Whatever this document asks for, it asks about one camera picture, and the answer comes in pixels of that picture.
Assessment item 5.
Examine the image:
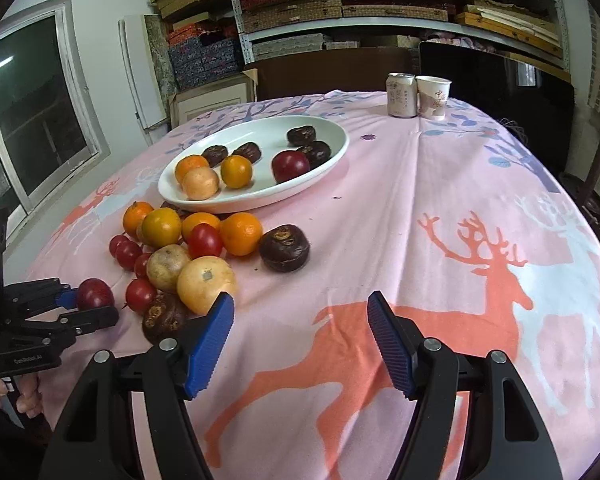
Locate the white paper cup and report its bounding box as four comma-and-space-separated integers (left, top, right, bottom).
416, 75, 452, 121

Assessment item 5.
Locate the grey marble slab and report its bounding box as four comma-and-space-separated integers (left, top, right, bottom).
145, 14, 178, 96

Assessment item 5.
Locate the stack of orange patterned boxes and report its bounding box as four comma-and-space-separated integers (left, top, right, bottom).
166, 24, 241, 47

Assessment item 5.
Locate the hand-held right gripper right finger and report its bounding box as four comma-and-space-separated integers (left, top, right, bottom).
366, 290, 563, 480

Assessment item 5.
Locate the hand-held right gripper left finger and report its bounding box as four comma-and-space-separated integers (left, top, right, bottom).
39, 291, 236, 480

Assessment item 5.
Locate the pale yellow passion fruit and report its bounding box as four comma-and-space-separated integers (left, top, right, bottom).
176, 255, 238, 316

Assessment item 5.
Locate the white framed window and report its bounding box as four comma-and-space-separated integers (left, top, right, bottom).
0, 0, 112, 241

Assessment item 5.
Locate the stack of blue floral boxes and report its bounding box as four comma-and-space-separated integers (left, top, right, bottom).
167, 37, 246, 92

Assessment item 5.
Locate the yellow green mandarin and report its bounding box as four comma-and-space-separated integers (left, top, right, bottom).
140, 207, 183, 249

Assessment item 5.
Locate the pink deer print tablecloth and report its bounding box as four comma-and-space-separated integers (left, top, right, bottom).
2, 90, 600, 480

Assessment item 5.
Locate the person's left forearm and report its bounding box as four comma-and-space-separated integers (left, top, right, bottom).
0, 397, 48, 480

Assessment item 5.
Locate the pink cloth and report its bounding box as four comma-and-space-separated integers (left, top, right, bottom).
422, 30, 501, 53

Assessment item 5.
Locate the dark brown wooden board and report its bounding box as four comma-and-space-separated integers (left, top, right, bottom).
255, 47, 421, 102

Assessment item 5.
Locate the white metal shelf rack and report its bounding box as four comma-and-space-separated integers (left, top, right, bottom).
223, 0, 573, 86

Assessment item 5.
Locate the grey patterned box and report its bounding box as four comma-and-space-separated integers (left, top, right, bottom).
252, 34, 326, 61

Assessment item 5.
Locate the black panel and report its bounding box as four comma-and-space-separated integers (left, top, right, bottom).
419, 40, 576, 176

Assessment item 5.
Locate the speckled yellow passion fruit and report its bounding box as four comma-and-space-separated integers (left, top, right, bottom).
145, 244, 192, 294

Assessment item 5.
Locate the framed picture in cardboard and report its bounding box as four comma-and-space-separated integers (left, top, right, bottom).
166, 69, 258, 131

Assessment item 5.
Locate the person's left hand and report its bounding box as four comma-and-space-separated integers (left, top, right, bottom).
0, 364, 43, 420

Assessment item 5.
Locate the dark red plum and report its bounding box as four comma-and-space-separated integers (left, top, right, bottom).
76, 278, 116, 312
271, 150, 311, 185

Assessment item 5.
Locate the pink drink can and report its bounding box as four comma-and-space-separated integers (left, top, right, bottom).
386, 72, 420, 119

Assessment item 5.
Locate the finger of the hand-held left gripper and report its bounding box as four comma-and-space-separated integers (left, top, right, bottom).
10, 305, 121, 356
2, 278, 81, 318

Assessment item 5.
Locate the white plate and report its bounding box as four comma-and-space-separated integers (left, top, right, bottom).
157, 116, 351, 214

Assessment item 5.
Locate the stack of flat wooden boxes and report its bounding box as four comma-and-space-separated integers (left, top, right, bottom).
455, 2, 566, 58

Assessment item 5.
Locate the pale orange mandarin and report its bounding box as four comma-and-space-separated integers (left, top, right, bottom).
181, 166, 220, 201

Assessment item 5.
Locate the white board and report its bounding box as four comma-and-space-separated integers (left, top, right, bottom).
118, 14, 168, 131

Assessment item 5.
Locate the dark brown water chestnut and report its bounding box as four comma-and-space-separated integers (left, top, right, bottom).
258, 224, 311, 274
286, 125, 317, 148
231, 142, 262, 164
201, 145, 229, 168
141, 291, 196, 346
296, 140, 332, 170

